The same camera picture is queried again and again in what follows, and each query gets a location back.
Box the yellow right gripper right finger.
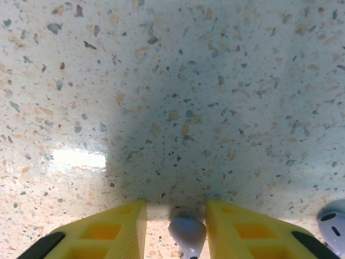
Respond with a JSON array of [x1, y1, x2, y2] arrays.
[[205, 199, 334, 259]]

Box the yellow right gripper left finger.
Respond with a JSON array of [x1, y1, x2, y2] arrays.
[[17, 199, 148, 259]]

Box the pink wireless earbud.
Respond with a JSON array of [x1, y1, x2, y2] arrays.
[[167, 217, 208, 259]]

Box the small screws on table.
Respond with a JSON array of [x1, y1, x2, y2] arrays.
[[316, 199, 345, 258]]

